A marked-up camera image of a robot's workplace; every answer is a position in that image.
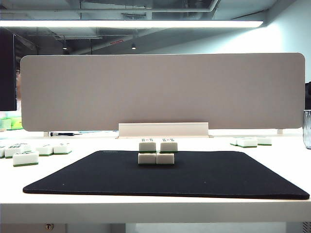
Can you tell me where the beige partition panel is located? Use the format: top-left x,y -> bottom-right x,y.
19,52 -> 306,133

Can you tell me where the black fabric mat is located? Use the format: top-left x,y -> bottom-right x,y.
22,150 -> 311,200

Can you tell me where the yellow-green box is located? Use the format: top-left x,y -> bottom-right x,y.
11,116 -> 23,130

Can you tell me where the person with glasses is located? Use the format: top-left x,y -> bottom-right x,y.
15,65 -> 23,112

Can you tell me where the pale green box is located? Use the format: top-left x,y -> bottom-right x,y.
0,118 -> 12,131

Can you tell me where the clear glass container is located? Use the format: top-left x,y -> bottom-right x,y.
303,109 -> 311,149

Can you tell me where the black boxy device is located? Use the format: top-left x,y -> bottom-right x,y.
305,82 -> 311,110

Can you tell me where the black monitor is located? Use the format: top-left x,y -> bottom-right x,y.
0,28 -> 18,112

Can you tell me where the white cable tray flap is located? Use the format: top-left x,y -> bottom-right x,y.
118,122 -> 209,139

